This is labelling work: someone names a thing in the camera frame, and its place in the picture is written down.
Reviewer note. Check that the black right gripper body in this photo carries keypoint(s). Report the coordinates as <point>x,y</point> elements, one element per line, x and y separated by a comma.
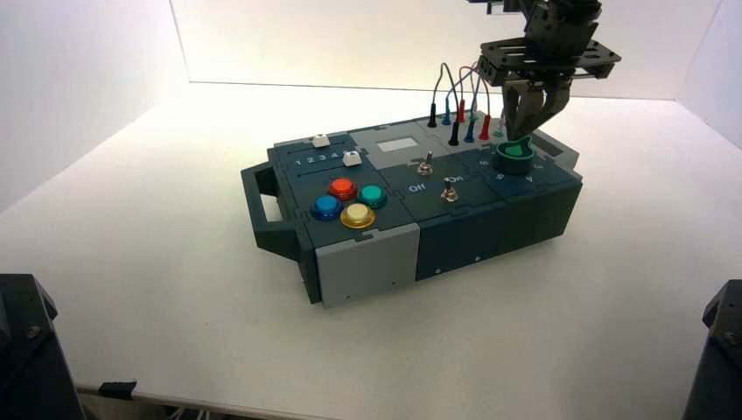
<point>550,58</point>

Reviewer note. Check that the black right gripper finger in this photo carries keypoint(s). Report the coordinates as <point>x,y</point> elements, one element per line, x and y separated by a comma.
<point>517,113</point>
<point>557,98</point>

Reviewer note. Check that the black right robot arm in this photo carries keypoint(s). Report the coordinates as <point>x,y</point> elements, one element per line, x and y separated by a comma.
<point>719,359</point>

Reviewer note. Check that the metal toggle switch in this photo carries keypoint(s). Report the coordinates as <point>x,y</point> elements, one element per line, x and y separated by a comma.
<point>425,165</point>
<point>448,192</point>

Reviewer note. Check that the yellow round push button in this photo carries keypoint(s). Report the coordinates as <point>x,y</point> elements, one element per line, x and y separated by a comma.
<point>357,215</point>

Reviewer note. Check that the teal and grey control box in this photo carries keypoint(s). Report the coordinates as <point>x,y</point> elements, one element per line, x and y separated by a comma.
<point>359,266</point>

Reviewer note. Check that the small white display window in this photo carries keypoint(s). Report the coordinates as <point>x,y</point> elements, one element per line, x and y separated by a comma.
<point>397,144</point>

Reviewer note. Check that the blue round push button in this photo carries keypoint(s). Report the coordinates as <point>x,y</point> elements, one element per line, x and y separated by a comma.
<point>327,206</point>

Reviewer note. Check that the dark knob with green pointer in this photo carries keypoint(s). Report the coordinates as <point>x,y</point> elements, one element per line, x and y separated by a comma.
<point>513,161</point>

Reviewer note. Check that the green round push button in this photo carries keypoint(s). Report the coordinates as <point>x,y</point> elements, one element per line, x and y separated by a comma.
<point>371,195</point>

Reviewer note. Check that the red round push button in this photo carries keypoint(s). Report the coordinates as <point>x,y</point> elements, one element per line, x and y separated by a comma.
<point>342,187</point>

